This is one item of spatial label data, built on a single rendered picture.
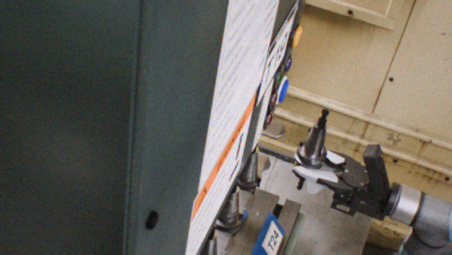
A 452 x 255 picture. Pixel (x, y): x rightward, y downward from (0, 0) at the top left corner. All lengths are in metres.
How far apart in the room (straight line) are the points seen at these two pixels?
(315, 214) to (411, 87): 0.44
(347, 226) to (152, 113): 1.49
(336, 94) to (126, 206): 1.33
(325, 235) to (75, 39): 1.52
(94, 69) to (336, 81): 1.36
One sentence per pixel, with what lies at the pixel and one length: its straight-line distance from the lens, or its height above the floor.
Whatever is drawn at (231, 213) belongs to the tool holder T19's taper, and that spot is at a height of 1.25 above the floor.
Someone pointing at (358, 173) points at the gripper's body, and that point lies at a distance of 1.34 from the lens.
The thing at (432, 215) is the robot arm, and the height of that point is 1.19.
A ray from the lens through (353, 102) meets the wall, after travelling 1.66.
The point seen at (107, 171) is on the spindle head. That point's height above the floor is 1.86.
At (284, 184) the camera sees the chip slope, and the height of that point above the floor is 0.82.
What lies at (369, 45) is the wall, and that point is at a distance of 1.56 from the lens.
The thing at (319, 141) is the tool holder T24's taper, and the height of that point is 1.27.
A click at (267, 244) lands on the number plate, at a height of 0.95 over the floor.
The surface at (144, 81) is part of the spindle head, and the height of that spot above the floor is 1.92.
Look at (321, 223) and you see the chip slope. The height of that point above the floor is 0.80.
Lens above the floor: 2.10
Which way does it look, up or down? 41 degrees down
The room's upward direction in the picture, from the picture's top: 11 degrees clockwise
